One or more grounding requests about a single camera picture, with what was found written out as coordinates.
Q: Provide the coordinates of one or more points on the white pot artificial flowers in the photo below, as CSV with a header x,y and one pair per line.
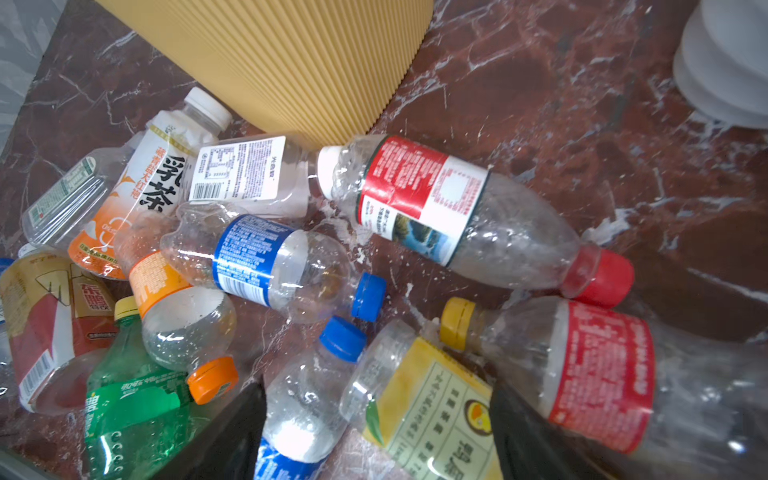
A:
x,y
720,66

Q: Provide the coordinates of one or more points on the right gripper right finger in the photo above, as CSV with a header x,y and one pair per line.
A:
x,y
528,447

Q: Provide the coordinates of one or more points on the tall clear bottle blue cap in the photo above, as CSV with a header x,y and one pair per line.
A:
x,y
303,423

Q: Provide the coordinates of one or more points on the yellow slatted waste bin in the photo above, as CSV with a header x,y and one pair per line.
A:
x,y
325,69

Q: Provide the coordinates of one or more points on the clear bottle red label yellow cap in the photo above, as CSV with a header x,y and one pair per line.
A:
x,y
658,402

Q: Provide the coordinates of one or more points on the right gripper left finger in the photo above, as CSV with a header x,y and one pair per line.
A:
x,y
228,447

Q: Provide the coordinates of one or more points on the clear bottle red white label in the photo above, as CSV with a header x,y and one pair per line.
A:
x,y
481,225

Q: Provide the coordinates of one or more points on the yellow red label tea bottle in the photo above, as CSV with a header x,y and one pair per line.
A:
x,y
60,324

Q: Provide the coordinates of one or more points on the small clear bottle blue label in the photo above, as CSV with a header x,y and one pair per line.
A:
x,y
306,276

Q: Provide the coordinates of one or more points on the clear bottle white green label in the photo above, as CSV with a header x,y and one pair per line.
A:
x,y
59,215

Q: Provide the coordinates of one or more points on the square clear bottle white label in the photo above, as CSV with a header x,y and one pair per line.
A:
x,y
270,175

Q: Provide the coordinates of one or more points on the orange white milk tea bottle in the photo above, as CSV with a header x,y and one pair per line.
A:
x,y
151,180

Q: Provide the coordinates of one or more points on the green soda bottle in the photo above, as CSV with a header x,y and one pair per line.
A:
x,y
138,414

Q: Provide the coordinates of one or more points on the clear bottle orange label cap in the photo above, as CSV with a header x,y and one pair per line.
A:
x,y
185,328

